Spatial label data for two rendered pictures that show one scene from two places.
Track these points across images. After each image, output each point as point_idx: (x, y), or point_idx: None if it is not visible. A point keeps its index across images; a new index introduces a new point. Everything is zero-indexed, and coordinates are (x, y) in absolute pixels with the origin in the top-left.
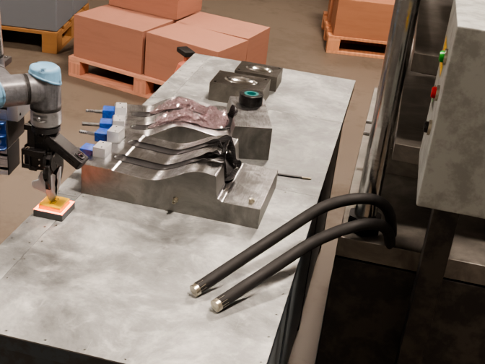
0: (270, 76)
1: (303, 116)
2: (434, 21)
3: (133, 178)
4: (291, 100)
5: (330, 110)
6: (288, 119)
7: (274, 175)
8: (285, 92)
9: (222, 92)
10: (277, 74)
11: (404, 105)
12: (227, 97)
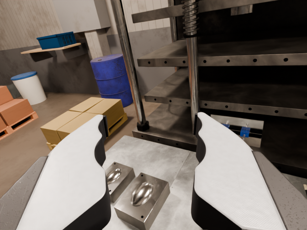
0: (130, 172)
1: (183, 168)
2: (274, 51)
3: None
4: (152, 169)
5: (170, 152)
6: (189, 178)
7: None
8: (136, 170)
9: (152, 215)
10: (128, 166)
11: (278, 106)
12: (156, 213)
